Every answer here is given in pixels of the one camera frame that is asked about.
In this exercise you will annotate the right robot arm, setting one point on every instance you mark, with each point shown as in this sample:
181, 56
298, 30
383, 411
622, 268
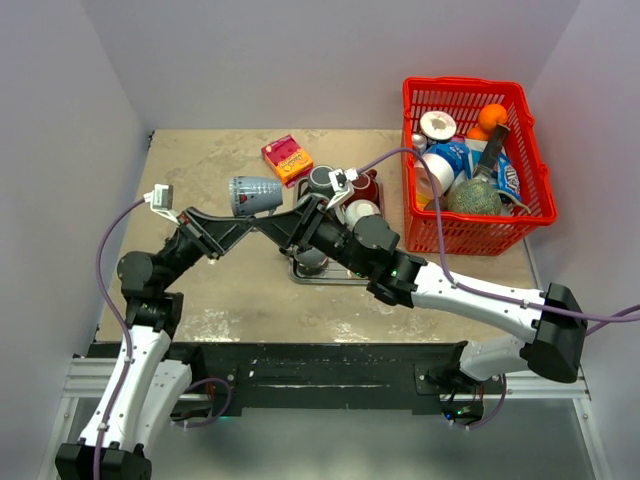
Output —
543, 330

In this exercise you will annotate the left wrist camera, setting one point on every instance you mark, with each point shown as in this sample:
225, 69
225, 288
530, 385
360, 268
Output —
160, 201

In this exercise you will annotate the red plastic basket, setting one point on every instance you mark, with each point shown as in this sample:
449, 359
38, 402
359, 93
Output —
463, 98

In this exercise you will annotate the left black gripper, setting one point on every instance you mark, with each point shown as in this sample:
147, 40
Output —
220, 232

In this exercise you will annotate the green patterned ball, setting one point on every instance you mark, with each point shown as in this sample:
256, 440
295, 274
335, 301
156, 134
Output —
475, 197

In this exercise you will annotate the white speckled mug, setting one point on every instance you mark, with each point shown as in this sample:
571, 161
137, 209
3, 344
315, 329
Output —
359, 209

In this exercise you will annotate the pink orange snack box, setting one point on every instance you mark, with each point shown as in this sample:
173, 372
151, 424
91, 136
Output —
288, 159

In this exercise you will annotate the dark grey mug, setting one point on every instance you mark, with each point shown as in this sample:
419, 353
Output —
318, 181

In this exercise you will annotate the blue white packet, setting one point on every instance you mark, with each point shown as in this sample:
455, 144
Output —
456, 154

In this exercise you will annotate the grey green mug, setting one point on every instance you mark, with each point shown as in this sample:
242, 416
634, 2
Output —
310, 260

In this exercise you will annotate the black base frame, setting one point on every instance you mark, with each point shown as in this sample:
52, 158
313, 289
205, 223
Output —
231, 377

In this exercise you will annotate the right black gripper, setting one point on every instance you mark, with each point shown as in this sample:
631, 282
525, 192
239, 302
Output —
306, 220

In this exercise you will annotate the pink white toilet roll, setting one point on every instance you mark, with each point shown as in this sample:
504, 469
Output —
433, 176

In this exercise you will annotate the brown handled tool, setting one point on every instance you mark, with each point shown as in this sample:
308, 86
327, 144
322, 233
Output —
491, 153

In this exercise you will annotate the blue snack bag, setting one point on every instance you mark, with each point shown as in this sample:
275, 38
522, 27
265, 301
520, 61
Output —
506, 180

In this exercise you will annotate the orange fruit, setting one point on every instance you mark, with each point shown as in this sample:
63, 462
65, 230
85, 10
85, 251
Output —
477, 133
492, 115

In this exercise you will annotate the grey blue mug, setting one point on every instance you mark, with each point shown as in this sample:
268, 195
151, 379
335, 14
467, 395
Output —
250, 195

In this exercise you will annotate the white tape roll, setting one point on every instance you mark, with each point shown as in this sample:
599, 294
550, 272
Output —
438, 126

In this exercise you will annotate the silver can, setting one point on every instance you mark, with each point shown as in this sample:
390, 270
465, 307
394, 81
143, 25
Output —
419, 143

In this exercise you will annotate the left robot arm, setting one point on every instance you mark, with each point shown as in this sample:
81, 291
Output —
135, 340

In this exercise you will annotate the dark red mug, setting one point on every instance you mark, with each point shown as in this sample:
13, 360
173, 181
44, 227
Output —
365, 187

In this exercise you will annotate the metal tray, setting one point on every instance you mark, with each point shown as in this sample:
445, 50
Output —
328, 271

